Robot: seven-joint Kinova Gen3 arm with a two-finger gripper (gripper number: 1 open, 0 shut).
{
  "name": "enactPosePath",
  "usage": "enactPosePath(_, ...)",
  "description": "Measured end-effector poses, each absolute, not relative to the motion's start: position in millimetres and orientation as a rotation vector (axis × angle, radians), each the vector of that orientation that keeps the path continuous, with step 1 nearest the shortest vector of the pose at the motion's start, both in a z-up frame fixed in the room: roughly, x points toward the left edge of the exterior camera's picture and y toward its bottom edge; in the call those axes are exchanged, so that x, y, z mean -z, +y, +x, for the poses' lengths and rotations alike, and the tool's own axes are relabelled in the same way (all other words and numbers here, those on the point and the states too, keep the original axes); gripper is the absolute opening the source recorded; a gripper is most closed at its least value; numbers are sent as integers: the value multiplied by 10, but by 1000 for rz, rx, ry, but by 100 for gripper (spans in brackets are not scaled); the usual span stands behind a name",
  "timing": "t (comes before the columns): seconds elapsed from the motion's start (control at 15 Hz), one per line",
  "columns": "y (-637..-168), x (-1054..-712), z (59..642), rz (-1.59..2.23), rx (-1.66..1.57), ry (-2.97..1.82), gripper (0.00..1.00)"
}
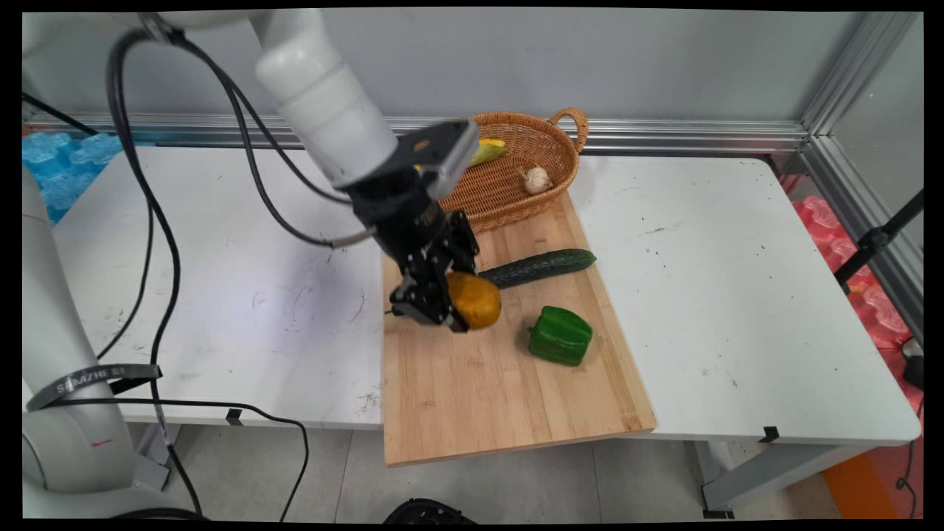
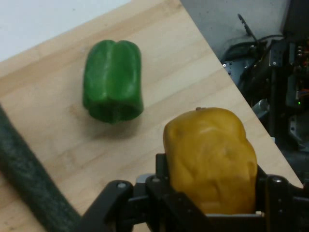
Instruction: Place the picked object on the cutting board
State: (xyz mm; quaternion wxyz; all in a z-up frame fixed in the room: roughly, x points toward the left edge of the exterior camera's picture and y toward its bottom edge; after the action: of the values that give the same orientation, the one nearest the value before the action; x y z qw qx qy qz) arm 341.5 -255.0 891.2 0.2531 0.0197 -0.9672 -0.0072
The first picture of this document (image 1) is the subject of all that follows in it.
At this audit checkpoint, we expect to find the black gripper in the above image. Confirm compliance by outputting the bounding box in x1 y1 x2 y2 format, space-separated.
345 173 482 333

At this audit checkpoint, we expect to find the orange-yellow round fruit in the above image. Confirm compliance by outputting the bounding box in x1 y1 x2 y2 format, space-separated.
445 271 503 331

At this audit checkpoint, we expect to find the dark green cucumber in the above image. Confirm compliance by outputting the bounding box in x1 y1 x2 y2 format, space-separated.
477 249 597 291

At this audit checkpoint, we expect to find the wooden cutting board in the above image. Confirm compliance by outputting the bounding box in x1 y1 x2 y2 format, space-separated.
381 188 657 468

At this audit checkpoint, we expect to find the woven wicker basket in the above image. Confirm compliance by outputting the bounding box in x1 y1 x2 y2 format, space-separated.
437 108 589 235

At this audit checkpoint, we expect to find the white garlic bulb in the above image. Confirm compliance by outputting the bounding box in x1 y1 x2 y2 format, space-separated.
516 164 552 196

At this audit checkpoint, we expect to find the yellow corn cob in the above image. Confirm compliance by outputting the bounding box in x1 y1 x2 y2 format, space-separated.
468 138 509 168

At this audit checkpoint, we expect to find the green bell pepper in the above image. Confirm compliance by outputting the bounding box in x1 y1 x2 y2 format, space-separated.
527 305 594 367

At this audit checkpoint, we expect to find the black round floor object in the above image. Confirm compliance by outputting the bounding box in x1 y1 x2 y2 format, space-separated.
383 498 479 525

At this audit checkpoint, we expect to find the grey table leg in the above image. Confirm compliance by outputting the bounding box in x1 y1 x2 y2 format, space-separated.
131 423 180 493
693 441 875 519

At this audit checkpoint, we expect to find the blue foam mat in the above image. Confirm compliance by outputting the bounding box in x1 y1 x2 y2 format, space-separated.
22 131 126 226

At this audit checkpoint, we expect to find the red foam mat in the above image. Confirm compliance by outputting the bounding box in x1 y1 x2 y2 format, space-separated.
780 173 924 414

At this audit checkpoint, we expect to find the black tripod stand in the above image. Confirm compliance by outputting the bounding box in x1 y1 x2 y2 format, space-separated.
833 190 924 294

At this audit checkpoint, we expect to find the black device on floor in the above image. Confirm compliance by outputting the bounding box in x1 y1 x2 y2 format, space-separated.
901 337 924 391

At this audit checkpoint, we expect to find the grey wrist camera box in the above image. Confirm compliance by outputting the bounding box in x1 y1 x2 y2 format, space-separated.
397 119 481 201

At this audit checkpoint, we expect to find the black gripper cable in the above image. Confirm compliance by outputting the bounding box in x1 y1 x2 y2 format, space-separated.
166 29 381 249

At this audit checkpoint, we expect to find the black floor cable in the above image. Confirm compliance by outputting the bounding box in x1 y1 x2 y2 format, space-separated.
33 398 310 522

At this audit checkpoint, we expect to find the horizontal aluminium frame rail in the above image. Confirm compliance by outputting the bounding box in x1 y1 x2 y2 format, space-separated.
29 112 810 156

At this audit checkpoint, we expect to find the thick black cable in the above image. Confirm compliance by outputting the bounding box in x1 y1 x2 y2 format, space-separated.
105 28 205 517

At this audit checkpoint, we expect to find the thin black cable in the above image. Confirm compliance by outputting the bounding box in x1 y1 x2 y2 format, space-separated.
94 203 156 362

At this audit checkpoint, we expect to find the grey printed velcro strap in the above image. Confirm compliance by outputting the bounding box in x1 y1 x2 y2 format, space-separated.
26 363 163 412

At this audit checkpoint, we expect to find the slanted aluminium frame rail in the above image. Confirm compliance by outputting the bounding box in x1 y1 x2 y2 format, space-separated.
798 10 924 344

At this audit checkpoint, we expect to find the black wall cable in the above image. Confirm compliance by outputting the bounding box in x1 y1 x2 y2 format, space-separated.
22 91 99 136

